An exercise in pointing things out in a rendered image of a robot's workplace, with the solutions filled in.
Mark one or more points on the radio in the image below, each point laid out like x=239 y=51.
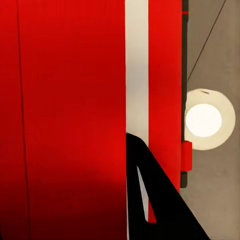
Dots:
x=75 y=77

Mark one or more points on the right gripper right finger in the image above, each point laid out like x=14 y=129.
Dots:
x=174 y=219

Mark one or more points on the coffee table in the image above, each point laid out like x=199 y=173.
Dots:
x=212 y=116

